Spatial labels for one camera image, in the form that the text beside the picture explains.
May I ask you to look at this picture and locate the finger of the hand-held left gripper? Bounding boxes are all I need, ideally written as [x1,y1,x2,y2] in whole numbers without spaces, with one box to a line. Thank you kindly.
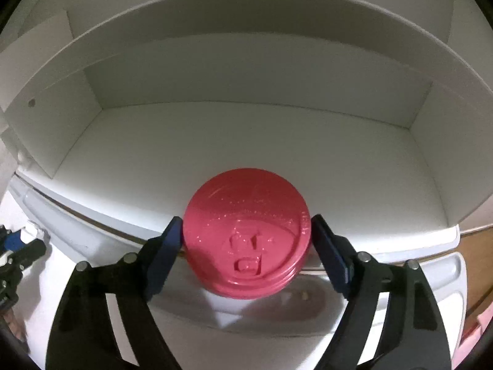
[0,225,28,257]
[7,239,47,276]

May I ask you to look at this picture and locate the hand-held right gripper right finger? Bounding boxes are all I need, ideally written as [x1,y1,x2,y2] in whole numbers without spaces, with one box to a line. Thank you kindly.
[310,214,451,370]

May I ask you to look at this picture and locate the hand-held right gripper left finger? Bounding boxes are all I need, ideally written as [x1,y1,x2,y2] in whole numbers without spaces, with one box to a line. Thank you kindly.
[45,216,185,370]

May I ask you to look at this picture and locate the red plastic cup lid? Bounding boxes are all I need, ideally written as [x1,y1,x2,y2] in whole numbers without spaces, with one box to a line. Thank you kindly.
[183,167,311,300]

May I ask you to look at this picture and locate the white desk shelf unit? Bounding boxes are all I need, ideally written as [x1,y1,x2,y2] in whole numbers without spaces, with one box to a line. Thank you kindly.
[0,0,493,274]

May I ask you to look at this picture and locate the pink object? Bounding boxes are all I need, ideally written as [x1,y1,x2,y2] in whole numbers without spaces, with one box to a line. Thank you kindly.
[460,308,488,363]

